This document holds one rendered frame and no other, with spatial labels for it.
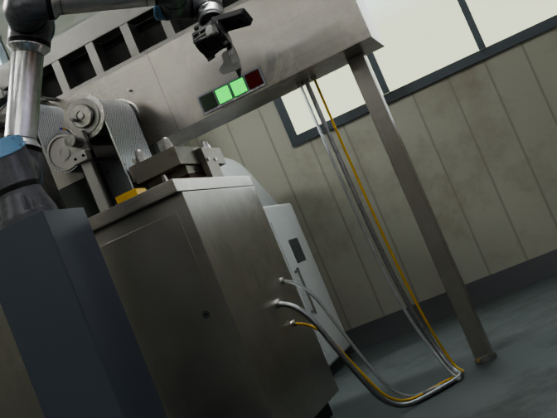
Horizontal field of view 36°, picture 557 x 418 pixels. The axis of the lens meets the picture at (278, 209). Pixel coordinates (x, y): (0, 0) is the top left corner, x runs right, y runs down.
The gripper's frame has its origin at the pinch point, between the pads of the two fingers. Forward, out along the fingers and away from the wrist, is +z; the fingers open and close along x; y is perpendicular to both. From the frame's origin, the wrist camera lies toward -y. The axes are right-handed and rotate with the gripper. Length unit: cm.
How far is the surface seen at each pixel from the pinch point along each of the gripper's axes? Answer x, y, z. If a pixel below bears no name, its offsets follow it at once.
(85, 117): -15, 58, -40
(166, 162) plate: -32, 40, -20
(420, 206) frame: -101, -16, -20
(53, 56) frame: -15, 74, -92
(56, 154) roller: -20, 74, -39
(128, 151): -32, 54, -37
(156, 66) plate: -31, 40, -73
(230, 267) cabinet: -51, 34, 15
